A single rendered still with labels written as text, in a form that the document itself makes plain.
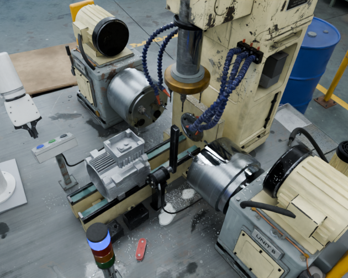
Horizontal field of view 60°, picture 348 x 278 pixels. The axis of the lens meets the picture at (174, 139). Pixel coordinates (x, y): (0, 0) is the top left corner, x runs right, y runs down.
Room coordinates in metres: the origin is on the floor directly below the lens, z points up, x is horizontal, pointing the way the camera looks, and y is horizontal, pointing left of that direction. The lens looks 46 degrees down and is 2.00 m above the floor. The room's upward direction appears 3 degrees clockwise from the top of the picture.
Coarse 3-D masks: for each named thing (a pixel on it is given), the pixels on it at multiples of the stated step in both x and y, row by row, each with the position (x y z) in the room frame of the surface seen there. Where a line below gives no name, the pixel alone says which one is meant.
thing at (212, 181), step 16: (208, 144) 0.79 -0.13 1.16; (224, 144) 0.79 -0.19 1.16; (208, 160) 0.73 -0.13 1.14; (224, 160) 0.72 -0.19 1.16; (240, 160) 0.72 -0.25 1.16; (256, 160) 0.75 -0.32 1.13; (192, 176) 0.71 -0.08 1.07; (208, 176) 0.68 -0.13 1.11; (224, 176) 0.66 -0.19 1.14; (240, 176) 0.66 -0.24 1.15; (256, 176) 0.70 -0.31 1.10; (208, 192) 0.64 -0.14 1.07; (224, 192) 0.62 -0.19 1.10; (224, 208) 0.59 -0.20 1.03
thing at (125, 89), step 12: (120, 72) 1.25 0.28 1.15; (132, 72) 1.23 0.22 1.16; (144, 72) 1.27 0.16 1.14; (120, 84) 1.16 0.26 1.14; (132, 84) 1.15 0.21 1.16; (144, 84) 1.14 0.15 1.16; (156, 84) 1.16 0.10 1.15; (108, 96) 1.17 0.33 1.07; (120, 96) 1.11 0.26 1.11; (132, 96) 1.08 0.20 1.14; (144, 96) 1.11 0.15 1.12; (120, 108) 1.08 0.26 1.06; (132, 108) 1.07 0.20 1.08; (144, 108) 1.08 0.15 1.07; (156, 108) 1.15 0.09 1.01; (132, 120) 1.06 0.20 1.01; (144, 120) 1.10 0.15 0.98
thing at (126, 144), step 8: (120, 136) 0.84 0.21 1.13; (128, 136) 0.84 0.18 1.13; (136, 136) 0.83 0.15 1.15; (104, 144) 0.78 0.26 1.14; (112, 144) 0.81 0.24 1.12; (120, 144) 0.81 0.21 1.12; (128, 144) 0.80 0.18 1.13; (136, 144) 0.81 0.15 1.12; (112, 152) 0.74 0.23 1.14; (120, 152) 0.76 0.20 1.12; (128, 152) 0.75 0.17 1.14; (136, 152) 0.77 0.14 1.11; (120, 160) 0.72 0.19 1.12; (128, 160) 0.74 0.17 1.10
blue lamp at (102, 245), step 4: (108, 232) 0.39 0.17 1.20; (108, 236) 0.38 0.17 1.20; (88, 240) 0.36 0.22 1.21; (104, 240) 0.37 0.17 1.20; (108, 240) 0.38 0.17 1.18; (92, 244) 0.36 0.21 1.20; (96, 244) 0.36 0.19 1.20; (100, 244) 0.36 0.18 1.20; (104, 244) 0.37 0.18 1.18; (92, 248) 0.36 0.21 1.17; (96, 248) 0.36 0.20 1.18; (100, 248) 0.36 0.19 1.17
